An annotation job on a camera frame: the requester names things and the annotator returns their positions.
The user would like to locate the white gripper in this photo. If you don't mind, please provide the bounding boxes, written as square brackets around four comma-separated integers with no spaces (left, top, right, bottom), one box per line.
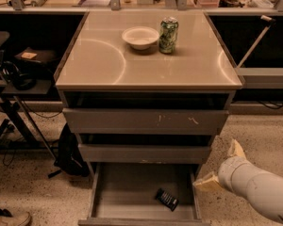
[192,139,254,194]

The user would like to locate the dark blue rxbar wrapper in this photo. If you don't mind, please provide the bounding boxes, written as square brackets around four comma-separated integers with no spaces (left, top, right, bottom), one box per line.
[155,188,179,211]

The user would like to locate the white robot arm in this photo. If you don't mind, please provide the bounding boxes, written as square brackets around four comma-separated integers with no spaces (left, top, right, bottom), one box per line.
[192,139,283,224]

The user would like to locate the open bottom drawer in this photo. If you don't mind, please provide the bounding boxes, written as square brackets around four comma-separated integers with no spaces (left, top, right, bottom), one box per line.
[78,163,210,226]

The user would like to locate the grey drawer cabinet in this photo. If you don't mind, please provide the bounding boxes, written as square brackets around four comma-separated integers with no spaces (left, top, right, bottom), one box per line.
[52,9,245,181]

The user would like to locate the middle drawer front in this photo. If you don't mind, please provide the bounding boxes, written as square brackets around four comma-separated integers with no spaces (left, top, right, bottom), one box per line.
[78,144,210,164]

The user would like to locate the top drawer front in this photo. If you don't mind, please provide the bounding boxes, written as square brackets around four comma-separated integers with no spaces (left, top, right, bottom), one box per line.
[63,108,228,135]

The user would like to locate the green soda can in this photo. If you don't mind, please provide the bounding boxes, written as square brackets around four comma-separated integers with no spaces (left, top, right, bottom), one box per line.
[158,17,179,54]

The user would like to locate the white bowl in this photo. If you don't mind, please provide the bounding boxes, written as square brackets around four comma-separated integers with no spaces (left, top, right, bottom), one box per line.
[122,26,159,50]

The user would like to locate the stick with white tip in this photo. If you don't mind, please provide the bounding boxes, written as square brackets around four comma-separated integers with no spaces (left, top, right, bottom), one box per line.
[237,15,275,69]

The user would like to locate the black backpack on floor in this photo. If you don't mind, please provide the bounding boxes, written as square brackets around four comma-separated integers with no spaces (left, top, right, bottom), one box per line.
[48,124,90,178]

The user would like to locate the black tripod stand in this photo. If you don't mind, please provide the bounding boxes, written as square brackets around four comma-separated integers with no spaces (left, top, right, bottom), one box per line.
[0,31,58,162]

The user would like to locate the black box with label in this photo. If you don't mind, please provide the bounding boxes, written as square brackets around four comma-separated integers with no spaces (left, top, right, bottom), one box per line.
[14,47,58,65]

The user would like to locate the black headphones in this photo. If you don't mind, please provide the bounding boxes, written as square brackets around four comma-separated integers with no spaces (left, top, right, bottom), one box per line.
[2,61,37,90]

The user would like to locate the brown shoe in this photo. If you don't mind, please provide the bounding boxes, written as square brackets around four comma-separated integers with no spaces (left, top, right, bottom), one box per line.
[0,209,31,226]

